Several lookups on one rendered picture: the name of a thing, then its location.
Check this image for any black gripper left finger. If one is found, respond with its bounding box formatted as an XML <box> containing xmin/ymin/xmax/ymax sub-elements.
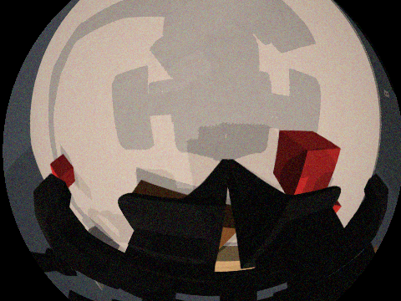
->
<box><xmin>118</xmin><ymin>160</ymin><xmax>230</xmax><ymax>263</ymax></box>

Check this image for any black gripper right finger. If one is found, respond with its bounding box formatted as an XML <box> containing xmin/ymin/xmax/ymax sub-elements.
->
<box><xmin>227</xmin><ymin>160</ymin><xmax>341</xmax><ymax>268</ymax></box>

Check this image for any red square block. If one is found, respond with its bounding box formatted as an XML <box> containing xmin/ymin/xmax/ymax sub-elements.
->
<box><xmin>273</xmin><ymin>130</ymin><xmax>341</xmax><ymax>195</ymax></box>
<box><xmin>50</xmin><ymin>154</ymin><xmax>74</xmax><ymax>188</ymax></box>
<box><xmin>333</xmin><ymin>201</ymin><xmax>341</xmax><ymax>213</ymax></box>

